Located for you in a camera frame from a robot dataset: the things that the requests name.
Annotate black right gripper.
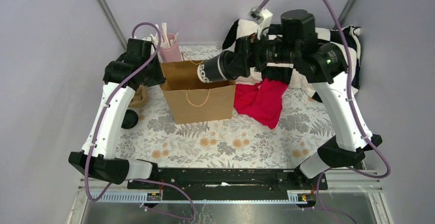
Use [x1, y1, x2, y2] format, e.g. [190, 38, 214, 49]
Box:
[224, 28, 299, 77]

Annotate black plastic cup lid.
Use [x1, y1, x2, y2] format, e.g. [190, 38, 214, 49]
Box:
[219, 50, 235, 80]

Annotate brown paper bag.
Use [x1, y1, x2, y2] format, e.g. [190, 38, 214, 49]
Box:
[160, 60, 236, 125]

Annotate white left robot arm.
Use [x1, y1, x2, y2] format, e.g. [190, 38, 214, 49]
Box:
[68, 38, 166, 189]

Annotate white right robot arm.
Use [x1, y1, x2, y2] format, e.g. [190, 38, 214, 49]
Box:
[217, 9, 382, 189]

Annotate pink cup holder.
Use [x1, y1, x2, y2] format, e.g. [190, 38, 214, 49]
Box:
[159, 33, 183, 63]

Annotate red cloth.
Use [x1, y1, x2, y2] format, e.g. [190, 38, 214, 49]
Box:
[234, 78, 288, 129]

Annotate stack of black lids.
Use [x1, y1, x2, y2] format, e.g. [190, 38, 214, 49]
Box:
[121, 109, 139, 129]

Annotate floral table mat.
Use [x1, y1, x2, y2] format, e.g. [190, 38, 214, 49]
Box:
[116, 80, 334, 169]

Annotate checkered black white pillow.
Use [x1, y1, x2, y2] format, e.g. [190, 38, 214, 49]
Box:
[222, 19, 362, 102]

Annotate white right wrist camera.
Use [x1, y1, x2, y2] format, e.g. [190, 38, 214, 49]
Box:
[249, 7, 273, 40]

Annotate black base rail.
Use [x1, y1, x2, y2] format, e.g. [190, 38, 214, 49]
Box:
[127, 166, 329, 203]

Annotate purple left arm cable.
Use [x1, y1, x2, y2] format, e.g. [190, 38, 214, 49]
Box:
[83, 22, 198, 221]

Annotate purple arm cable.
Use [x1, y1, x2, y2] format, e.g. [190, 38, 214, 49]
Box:
[83, 22, 198, 221]
[256, 0, 391, 224]

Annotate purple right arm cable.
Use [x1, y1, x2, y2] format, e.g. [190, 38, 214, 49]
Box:
[256, 0, 391, 224]

